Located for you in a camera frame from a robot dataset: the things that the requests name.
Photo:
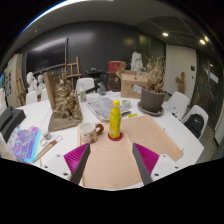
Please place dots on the wooden folding fan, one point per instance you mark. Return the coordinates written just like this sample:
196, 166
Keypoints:
46, 150

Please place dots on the golden brown sculpture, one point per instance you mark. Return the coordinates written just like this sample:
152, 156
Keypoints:
65, 106

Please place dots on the wooden figure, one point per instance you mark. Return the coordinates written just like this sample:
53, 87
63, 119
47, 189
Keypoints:
180, 83

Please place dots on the purple and teal print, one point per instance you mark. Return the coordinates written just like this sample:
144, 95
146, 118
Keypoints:
23, 145

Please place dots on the flat round red coaster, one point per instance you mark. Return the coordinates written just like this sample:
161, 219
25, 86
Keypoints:
120, 137

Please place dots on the cream mug with dark dots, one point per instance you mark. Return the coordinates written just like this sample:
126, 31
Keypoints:
88, 133

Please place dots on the white plaster bust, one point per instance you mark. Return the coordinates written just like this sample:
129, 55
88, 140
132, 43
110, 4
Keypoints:
41, 85
31, 81

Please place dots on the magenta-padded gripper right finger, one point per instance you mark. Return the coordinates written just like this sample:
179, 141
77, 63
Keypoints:
148, 160

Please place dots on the white chair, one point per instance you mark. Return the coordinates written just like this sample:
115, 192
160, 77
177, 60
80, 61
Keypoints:
204, 115
31, 97
86, 85
178, 101

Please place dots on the dark wall screen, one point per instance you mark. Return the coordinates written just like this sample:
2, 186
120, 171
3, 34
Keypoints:
46, 55

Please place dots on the dry plant in grey pot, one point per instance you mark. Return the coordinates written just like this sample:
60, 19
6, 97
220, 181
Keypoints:
151, 100

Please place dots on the yellow drink bottle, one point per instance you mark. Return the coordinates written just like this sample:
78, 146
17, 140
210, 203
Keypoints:
115, 121

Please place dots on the red box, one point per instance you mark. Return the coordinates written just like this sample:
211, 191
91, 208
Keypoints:
115, 66

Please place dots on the white plaster figure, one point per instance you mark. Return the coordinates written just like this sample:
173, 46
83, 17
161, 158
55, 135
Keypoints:
136, 61

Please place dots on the black box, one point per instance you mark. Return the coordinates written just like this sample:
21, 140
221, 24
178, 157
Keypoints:
11, 121

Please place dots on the small white jar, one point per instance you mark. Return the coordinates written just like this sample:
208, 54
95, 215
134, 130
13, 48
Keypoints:
46, 134

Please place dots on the yellow marker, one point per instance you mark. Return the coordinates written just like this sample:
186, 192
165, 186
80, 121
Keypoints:
132, 115

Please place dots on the cardboard box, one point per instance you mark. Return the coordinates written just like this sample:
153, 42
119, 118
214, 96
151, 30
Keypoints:
128, 85

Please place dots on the long ceiling light strip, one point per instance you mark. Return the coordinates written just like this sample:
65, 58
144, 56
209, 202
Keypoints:
50, 13

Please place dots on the white spray bottle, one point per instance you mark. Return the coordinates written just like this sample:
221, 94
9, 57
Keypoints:
83, 96

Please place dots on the black backpack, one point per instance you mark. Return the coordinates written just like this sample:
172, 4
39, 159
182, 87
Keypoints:
194, 125

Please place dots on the round ceiling spotlight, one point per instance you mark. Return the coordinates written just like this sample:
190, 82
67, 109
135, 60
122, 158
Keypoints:
165, 34
202, 41

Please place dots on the light wooden drawing board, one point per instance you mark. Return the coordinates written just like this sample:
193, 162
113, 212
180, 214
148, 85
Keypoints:
110, 163

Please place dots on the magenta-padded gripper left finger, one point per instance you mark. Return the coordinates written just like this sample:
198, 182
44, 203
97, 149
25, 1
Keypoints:
75, 160

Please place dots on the wooden easel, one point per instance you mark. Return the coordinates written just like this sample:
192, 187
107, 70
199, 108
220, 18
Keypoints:
20, 85
72, 74

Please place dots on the small glass jar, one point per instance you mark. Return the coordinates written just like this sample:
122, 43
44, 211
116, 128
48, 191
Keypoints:
126, 103

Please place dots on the white cabinet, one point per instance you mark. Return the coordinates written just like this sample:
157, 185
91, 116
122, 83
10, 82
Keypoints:
11, 76

